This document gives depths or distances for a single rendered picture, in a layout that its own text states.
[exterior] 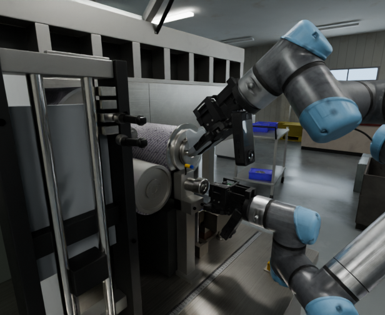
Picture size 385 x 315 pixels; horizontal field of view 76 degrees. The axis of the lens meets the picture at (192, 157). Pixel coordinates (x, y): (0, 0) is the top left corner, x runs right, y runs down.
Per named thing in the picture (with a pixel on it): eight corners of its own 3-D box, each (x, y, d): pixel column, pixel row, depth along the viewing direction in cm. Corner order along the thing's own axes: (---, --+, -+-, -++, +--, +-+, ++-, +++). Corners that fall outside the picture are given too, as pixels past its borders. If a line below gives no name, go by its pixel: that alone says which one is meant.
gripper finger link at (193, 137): (180, 140, 63) (203, 118, 58) (191, 159, 62) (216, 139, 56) (172, 141, 61) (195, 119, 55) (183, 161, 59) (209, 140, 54)
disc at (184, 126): (167, 184, 63) (165, 125, 59) (166, 183, 63) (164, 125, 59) (203, 170, 74) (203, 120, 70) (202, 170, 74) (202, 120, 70)
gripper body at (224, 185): (222, 176, 72) (260, 186, 65) (221, 203, 75) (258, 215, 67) (206, 183, 67) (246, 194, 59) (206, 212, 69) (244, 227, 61)
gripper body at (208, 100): (210, 111, 61) (245, 77, 53) (228, 140, 59) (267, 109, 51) (189, 113, 55) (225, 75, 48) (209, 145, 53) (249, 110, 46)
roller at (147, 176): (135, 221, 56) (132, 171, 53) (82, 193, 72) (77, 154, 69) (172, 204, 65) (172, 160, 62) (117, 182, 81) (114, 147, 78)
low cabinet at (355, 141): (382, 144, 707) (387, 117, 688) (380, 159, 545) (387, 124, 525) (317, 138, 808) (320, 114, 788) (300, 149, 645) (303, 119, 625)
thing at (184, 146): (200, 163, 69) (182, 167, 63) (195, 162, 70) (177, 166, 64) (201, 136, 67) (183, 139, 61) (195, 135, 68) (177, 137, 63)
